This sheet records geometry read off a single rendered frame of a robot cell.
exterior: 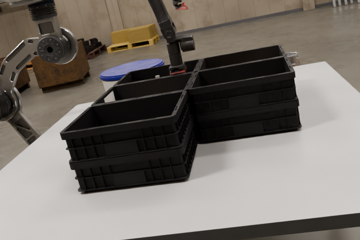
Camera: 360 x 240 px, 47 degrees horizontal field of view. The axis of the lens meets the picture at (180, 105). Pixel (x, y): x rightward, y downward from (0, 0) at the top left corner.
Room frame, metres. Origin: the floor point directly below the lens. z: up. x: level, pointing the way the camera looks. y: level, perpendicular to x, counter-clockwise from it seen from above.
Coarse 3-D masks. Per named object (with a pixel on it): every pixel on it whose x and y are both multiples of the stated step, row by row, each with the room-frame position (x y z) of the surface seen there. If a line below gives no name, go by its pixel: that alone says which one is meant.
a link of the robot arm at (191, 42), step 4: (168, 32) 1.85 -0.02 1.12; (168, 36) 1.85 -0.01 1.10; (172, 36) 1.85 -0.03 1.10; (176, 36) 1.91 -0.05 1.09; (180, 36) 1.89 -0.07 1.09; (184, 36) 1.88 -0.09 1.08; (188, 36) 1.87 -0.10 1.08; (192, 36) 1.88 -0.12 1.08; (168, 40) 1.85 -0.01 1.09; (172, 40) 1.85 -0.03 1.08; (176, 40) 1.86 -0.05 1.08; (180, 40) 1.87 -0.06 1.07; (184, 40) 1.87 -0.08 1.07; (188, 40) 1.86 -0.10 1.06; (192, 40) 1.86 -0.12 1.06; (184, 44) 1.86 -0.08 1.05; (188, 44) 1.86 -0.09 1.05; (192, 44) 1.85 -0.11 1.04; (184, 48) 1.86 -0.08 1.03; (188, 48) 1.86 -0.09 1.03; (192, 48) 1.86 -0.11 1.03
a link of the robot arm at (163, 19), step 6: (150, 0) 1.85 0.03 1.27; (156, 0) 1.85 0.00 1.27; (156, 6) 1.85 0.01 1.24; (162, 6) 1.85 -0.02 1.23; (156, 12) 1.86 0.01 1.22; (162, 12) 1.85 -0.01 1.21; (156, 18) 1.86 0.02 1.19; (162, 18) 1.85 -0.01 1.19; (168, 18) 1.85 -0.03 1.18; (162, 24) 1.85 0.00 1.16; (168, 24) 1.85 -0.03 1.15; (174, 24) 1.91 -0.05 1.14; (162, 30) 1.86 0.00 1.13; (168, 30) 1.85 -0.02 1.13; (174, 30) 1.85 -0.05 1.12; (174, 36) 1.86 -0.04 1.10
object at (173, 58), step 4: (180, 52) 1.90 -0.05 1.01; (172, 56) 1.87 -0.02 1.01; (176, 56) 1.87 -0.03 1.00; (180, 56) 1.88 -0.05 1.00; (172, 60) 1.88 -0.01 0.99; (176, 60) 1.87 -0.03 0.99; (180, 60) 1.88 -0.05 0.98; (172, 64) 1.88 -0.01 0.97; (176, 64) 1.87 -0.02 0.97; (180, 64) 1.87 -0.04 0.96; (172, 68) 1.85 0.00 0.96; (176, 68) 1.89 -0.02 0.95; (180, 68) 1.85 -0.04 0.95
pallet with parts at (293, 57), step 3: (288, 54) 4.39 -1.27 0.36; (291, 54) 4.38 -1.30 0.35; (294, 54) 4.35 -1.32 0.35; (297, 54) 4.25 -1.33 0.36; (288, 57) 4.23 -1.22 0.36; (291, 57) 4.23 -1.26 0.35; (294, 57) 4.24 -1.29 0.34; (297, 57) 4.25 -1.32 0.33; (291, 60) 4.23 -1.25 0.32; (294, 60) 4.24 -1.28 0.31; (297, 60) 4.23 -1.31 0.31; (291, 63) 4.23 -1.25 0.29; (294, 63) 4.22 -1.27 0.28; (297, 63) 4.24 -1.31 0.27
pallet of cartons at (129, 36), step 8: (152, 24) 11.29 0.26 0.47; (112, 32) 11.52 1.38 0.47; (120, 32) 11.36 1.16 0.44; (128, 32) 10.85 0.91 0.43; (136, 32) 10.81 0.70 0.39; (144, 32) 10.77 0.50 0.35; (152, 32) 11.10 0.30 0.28; (112, 40) 11.40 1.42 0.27; (120, 40) 11.37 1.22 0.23; (128, 40) 11.33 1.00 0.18; (136, 40) 10.82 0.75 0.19; (144, 40) 10.77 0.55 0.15; (152, 40) 10.73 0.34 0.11; (112, 48) 11.35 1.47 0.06; (120, 48) 11.31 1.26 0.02; (128, 48) 10.88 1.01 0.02
